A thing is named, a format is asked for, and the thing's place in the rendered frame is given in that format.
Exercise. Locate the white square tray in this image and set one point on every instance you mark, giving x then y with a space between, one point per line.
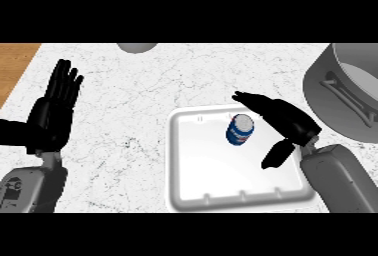
239 160

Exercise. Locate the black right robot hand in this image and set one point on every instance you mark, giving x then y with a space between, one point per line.
289 118

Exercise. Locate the large grey pot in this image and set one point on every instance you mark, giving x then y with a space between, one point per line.
345 96

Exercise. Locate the grey rounded object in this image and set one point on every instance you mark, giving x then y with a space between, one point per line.
137 47

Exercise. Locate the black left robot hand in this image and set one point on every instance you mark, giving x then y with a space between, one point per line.
53 113

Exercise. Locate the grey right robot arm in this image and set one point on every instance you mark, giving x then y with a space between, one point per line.
338 178

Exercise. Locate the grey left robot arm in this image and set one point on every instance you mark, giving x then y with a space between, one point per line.
32 185

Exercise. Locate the blue and white can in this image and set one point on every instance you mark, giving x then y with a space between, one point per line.
242 129

